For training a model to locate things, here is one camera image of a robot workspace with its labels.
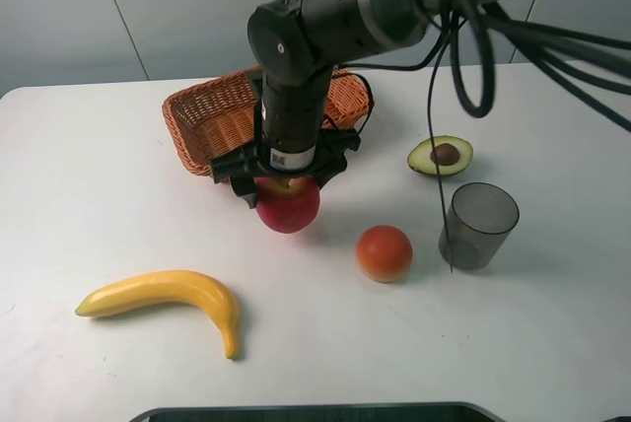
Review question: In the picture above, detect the brown wicker basket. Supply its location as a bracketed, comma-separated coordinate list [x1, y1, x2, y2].
[162, 68, 370, 176]

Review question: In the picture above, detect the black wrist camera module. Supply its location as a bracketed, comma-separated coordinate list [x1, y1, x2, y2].
[209, 129, 361, 183]

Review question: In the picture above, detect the red apple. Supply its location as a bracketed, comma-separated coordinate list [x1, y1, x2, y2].
[255, 177, 320, 234]

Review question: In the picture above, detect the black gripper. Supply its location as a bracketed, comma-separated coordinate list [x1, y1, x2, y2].
[230, 155, 348, 209]

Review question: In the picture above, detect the halved avocado with pit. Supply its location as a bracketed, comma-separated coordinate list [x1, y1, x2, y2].
[407, 135, 473, 176]

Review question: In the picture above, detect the grey translucent plastic cup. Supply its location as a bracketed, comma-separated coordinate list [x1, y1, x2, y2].
[439, 181, 520, 272]

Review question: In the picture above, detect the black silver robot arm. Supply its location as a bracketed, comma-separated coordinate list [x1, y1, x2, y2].
[211, 0, 630, 206]

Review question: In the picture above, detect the dark tray edge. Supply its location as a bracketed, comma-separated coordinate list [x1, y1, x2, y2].
[133, 403, 499, 422]

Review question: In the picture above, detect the black cable bundle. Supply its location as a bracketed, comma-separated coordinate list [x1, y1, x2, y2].
[319, 0, 631, 276]

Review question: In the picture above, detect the orange red tomato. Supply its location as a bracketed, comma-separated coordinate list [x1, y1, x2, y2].
[355, 225, 413, 283]

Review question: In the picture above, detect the yellow banana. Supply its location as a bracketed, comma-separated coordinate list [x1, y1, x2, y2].
[75, 270, 241, 360]

